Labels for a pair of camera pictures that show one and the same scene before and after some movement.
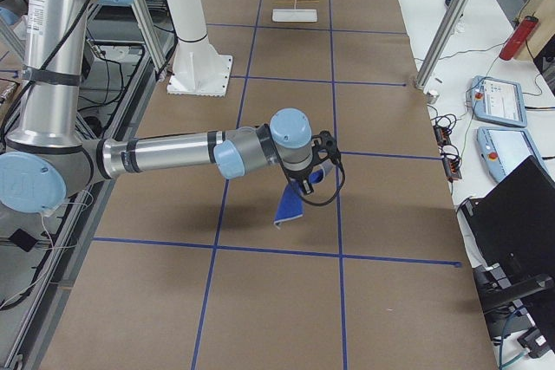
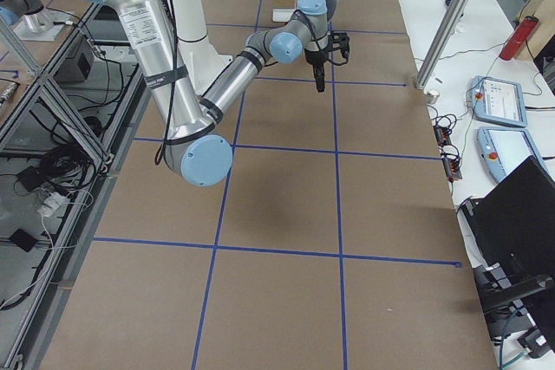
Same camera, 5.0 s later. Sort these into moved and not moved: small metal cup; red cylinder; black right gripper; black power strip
Moved: black right gripper
Not moved: small metal cup; black power strip; red cylinder
